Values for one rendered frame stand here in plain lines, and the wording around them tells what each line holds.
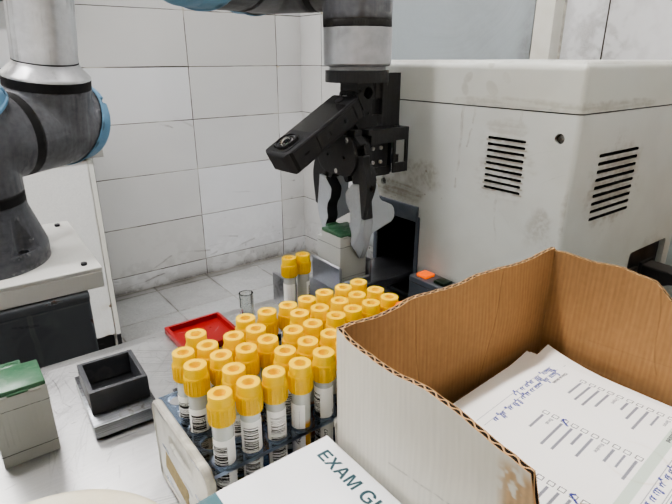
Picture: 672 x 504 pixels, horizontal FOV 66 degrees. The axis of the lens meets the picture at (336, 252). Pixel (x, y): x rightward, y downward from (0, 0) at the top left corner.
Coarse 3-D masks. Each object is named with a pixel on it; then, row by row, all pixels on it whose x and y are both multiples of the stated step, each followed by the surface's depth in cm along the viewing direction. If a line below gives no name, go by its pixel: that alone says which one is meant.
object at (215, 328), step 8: (216, 312) 64; (192, 320) 62; (200, 320) 63; (208, 320) 64; (216, 320) 64; (224, 320) 62; (168, 328) 60; (176, 328) 61; (184, 328) 62; (192, 328) 62; (200, 328) 62; (208, 328) 62; (216, 328) 62; (224, 328) 62; (232, 328) 61; (168, 336) 60; (176, 336) 59; (184, 336) 60; (208, 336) 60; (216, 336) 60; (176, 344) 58; (184, 344) 57
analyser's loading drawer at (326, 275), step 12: (396, 252) 75; (312, 264) 66; (324, 264) 63; (372, 264) 71; (384, 264) 71; (396, 264) 71; (408, 264) 71; (276, 276) 62; (312, 276) 67; (324, 276) 64; (336, 276) 62; (372, 276) 67; (384, 276) 67; (396, 276) 67; (408, 276) 69; (276, 288) 63; (312, 288) 63; (324, 288) 63; (276, 300) 64
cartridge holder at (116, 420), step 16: (128, 352) 50; (80, 368) 48; (96, 368) 49; (112, 368) 50; (128, 368) 51; (80, 384) 49; (96, 384) 49; (112, 384) 45; (128, 384) 46; (144, 384) 47; (96, 400) 45; (112, 400) 45; (128, 400) 46; (144, 400) 47; (96, 416) 45; (112, 416) 45; (128, 416) 45; (144, 416) 46; (96, 432) 44; (112, 432) 44
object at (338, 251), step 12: (324, 240) 63; (336, 240) 61; (348, 240) 61; (324, 252) 64; (336, 252) 62; (348, 252) 62; (336, 264) 62; (348, 264) 62; (360, 264) 64; (348, 276) 63; (360, 276) 64
